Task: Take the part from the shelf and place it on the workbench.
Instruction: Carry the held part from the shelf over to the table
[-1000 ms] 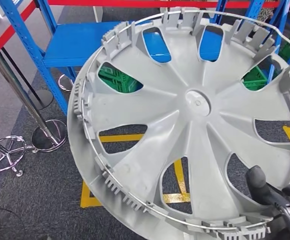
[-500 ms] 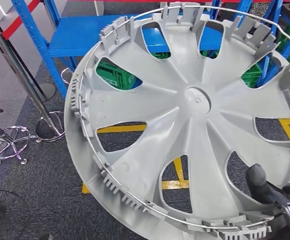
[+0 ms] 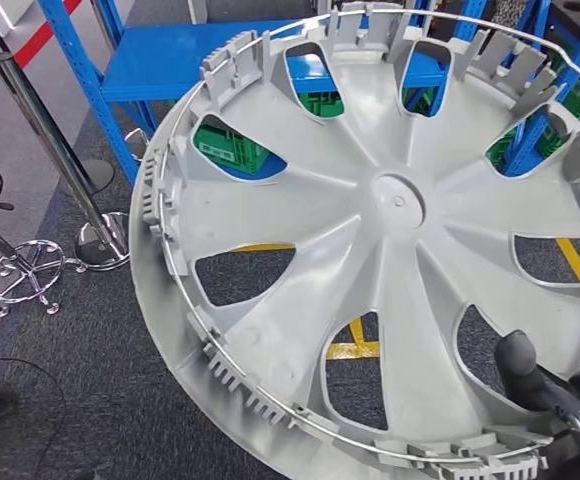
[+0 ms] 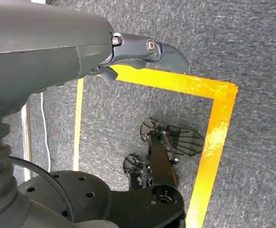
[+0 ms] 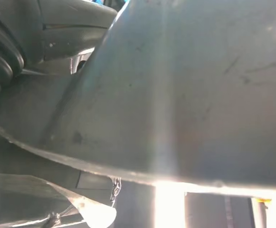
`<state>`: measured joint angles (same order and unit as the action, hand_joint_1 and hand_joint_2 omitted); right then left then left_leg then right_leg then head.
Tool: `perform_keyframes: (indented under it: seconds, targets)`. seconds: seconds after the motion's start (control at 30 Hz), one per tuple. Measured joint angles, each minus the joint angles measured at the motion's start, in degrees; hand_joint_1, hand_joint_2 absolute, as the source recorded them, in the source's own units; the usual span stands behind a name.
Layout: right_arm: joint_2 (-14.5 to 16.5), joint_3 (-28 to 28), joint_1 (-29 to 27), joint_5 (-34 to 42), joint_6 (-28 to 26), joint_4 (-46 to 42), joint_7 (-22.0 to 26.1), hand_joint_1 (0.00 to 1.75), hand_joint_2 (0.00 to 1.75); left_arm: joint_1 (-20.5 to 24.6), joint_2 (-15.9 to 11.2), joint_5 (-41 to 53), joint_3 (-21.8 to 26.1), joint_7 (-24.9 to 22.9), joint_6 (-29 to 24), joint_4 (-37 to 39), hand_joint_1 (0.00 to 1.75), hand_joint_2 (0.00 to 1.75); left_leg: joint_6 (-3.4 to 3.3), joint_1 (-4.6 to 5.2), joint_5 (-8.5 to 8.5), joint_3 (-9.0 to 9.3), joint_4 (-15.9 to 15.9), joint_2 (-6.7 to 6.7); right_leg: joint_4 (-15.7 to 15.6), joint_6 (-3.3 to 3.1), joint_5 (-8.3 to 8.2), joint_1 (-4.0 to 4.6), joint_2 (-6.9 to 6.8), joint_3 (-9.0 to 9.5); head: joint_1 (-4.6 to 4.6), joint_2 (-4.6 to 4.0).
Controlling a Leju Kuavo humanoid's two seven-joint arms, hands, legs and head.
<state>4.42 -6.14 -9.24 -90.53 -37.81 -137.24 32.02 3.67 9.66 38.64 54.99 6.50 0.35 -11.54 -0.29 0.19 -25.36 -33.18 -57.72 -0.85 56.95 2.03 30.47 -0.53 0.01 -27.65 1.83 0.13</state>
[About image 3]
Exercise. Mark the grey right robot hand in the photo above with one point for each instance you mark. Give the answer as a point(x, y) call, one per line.
point(525, 371)

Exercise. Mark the grey plastic wheel cover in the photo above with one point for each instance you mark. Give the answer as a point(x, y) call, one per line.
point(380, 278)

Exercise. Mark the person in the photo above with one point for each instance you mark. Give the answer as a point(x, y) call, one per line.
point(510, 12)

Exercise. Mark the white table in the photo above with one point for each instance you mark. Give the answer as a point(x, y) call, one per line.
point(197, 10)

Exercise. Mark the red barrier belt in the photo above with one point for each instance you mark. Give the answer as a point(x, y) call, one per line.
point(45, 33)

